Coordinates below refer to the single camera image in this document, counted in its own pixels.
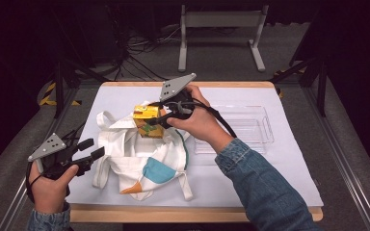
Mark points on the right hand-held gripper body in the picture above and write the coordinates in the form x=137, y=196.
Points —
x=175, y=86

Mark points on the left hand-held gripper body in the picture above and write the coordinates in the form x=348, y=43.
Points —
x=49, y=148

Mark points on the yellow drink carton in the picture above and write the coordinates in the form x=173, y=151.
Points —
x=146, y=123

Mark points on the white tote bag coloured patches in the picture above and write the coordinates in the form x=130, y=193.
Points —
x=128, y=157

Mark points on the clear plastic tray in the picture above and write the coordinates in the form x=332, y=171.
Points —
x=253, y=128

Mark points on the person's right hand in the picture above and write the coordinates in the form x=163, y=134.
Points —
x=202, y=125

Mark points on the person's left hand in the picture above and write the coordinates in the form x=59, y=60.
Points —
x=49, y=192

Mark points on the yellow black hazard tape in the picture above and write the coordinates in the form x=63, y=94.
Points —
x=48, y=99

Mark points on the black tripod stand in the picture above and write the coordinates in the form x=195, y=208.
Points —
x=322, y=86
x=59, y=83

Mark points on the white metal stand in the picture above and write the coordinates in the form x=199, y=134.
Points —
x=221, y=19

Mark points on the white table cover sheet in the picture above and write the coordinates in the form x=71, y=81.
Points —
x=212, y=186

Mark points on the aluminium frame rail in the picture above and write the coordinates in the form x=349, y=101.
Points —
x=16, y=195
x=343, y=166

